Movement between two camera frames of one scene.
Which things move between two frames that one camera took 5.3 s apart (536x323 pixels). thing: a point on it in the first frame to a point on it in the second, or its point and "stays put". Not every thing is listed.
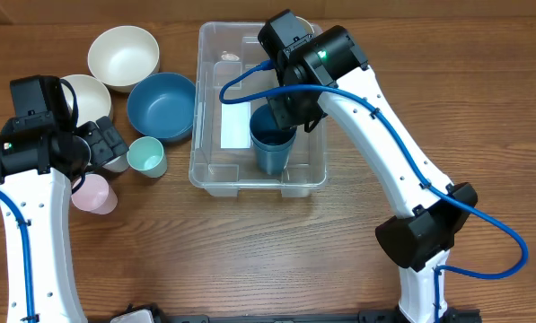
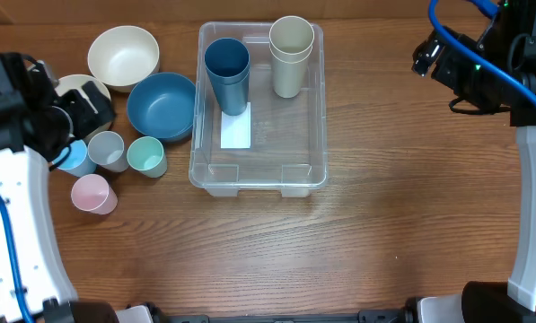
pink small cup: x=94 y=196 stays put
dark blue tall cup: x=272 y=148 to x=230 y=81
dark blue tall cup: x=271 y=143 to x=227 y=65
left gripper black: x=106 y=150 to x=88 y=117
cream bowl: x=92 y=98 stays put
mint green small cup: x=147 y=156 stays put
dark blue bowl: x=163 y=105 stays put
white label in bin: x=235 y=126 stays put
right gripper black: x=287 y=121 to x=445 y=52
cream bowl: x=120 y=56 stays put
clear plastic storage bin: x=223 y=160 stays put
